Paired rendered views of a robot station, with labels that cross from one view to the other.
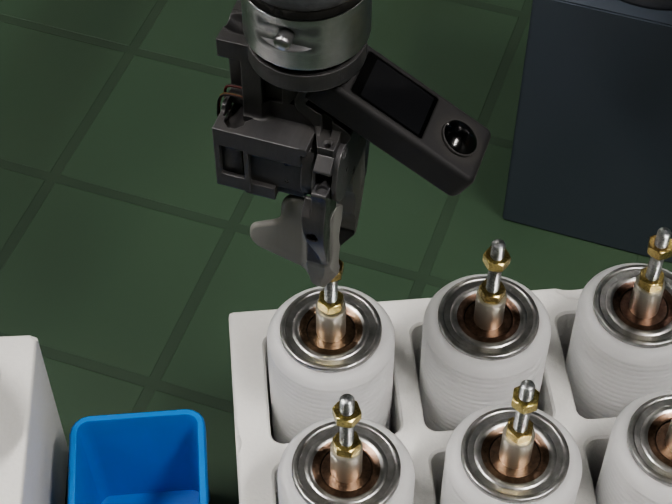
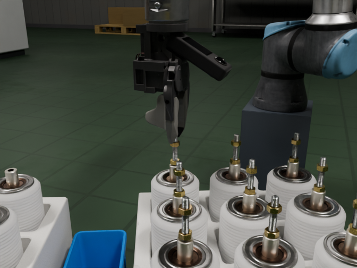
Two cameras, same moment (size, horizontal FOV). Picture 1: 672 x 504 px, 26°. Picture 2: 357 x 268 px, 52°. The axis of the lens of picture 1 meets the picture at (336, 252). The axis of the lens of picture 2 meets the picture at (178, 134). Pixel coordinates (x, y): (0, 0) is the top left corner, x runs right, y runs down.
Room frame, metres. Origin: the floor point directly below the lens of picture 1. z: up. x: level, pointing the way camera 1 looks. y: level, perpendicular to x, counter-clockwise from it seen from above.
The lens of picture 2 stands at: (-0.02, -0.02, 0.58)
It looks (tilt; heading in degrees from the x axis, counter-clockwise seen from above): 20 degrees down; 1
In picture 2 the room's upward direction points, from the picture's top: straight up
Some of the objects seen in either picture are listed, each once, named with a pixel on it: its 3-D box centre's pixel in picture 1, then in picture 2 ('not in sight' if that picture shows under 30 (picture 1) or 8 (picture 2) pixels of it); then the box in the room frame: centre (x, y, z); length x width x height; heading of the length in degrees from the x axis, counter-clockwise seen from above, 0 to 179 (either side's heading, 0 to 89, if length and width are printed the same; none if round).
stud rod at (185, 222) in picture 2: not in sight; (185, 223); (0.39, -0.02, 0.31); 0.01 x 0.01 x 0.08
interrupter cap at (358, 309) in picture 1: (330, 329); (175, 177); (0.63, 0.00, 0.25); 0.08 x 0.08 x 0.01
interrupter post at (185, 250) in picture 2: not in sight; (185, 248); (0.39, -0.02, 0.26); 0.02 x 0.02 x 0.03
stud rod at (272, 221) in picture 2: not in sight; (272, 221); (0.40, -0.14, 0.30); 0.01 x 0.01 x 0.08
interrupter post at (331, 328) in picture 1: (330, 319); (175, 172); (0.63, 0.00, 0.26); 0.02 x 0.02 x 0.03
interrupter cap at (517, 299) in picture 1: (488, 318); (234, 176); (0.64, -0.11, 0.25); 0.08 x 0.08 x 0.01
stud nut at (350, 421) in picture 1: (346, 413); (179, 171); (0.51, -0.01, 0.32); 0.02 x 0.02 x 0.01; 48
